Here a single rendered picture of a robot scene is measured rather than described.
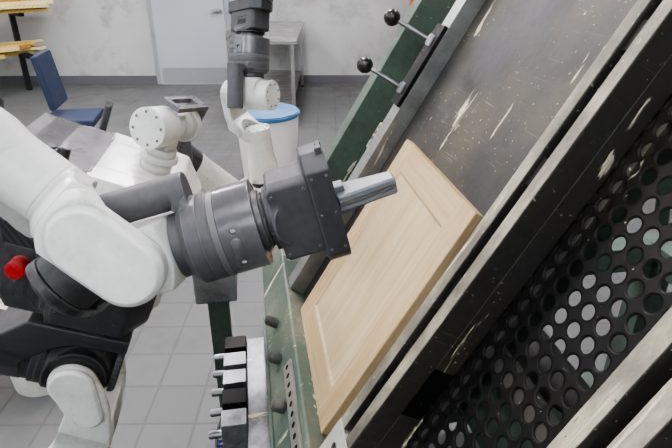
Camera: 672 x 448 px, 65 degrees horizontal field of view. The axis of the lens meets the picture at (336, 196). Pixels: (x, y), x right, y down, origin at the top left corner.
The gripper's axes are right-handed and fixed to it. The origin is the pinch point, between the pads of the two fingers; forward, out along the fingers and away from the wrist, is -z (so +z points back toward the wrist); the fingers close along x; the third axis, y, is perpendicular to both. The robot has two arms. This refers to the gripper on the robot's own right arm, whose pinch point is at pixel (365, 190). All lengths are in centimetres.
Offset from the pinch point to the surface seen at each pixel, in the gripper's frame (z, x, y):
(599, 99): -28.9, -0.3, 5.9
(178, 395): 83, -129, 127
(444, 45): -32, -4, 66
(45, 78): 186, -22, 411
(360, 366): 5.7, -43.6, 22.5
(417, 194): -13.8, -23.4, 40.0
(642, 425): -14.1, -15.6, -21.6
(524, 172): -20.9, -8.4, 9.3
